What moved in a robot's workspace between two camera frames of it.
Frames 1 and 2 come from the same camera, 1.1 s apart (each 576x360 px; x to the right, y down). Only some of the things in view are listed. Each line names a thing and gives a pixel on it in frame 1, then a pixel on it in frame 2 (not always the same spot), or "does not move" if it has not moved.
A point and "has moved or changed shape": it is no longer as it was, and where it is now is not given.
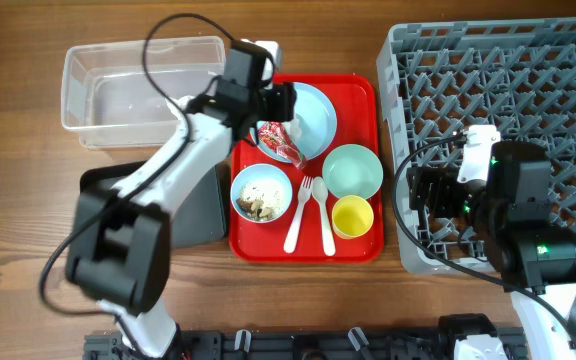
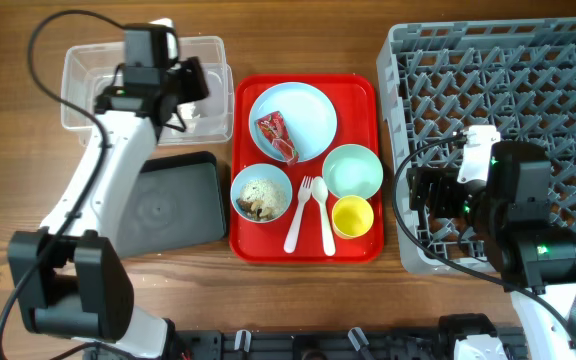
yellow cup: (352, 217) does not move
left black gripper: (282, 101) → (194, 82)
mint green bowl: (352, 170) does not move
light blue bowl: (261, 193) does not move
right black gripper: (422, 189) does not move
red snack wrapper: (276, 136) has moved or changed shape
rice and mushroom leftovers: (262, 200) does not move
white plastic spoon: (320, 190) does not move
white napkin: (293, 129) has moved or changed shape
